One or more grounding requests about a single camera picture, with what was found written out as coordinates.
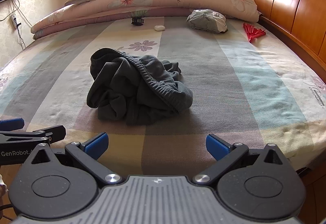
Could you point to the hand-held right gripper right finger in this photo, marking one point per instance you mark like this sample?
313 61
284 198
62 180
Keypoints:
216 147

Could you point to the black hair claw clip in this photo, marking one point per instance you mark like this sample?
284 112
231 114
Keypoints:
137 21

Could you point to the folded floral quilt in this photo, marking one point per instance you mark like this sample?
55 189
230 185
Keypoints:
163 0

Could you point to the white earbuds case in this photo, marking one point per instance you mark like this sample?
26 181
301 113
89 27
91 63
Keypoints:
159 27

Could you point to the grey cat-print cushion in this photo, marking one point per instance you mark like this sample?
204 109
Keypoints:
206 21

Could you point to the white power strip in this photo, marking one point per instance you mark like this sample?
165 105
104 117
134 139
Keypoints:
14 21

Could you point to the red folding fan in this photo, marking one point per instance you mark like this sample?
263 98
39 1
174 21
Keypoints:
252 32

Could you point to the wooden headboard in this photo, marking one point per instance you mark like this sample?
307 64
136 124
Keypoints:
287 2

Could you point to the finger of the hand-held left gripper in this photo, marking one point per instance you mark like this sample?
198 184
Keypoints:
51 133
11 123

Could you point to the dark grey pants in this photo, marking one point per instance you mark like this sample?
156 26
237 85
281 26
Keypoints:
132 91

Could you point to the bed with checked sheet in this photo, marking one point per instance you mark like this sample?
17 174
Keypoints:
229 86

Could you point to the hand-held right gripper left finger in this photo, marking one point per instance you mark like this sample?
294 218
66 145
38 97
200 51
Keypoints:
98 144

